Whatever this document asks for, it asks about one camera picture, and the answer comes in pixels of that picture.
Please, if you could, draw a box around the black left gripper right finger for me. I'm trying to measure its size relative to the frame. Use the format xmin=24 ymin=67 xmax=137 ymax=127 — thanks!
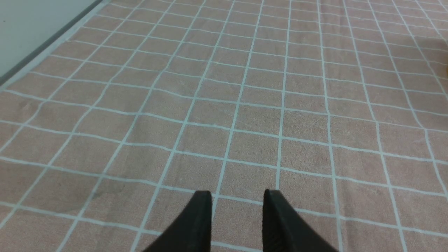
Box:
xmin=263 ymin=189 xmax=336 ymax=252

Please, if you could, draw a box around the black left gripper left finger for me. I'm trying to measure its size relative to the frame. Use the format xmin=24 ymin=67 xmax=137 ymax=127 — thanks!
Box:
xmin=144 ymin=190 xmax=212 ymax=252

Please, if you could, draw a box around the pink checkered tablecloth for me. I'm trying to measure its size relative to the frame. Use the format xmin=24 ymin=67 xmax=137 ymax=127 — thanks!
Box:
xmin=0 ymin=0 xmax=448 ymax=252

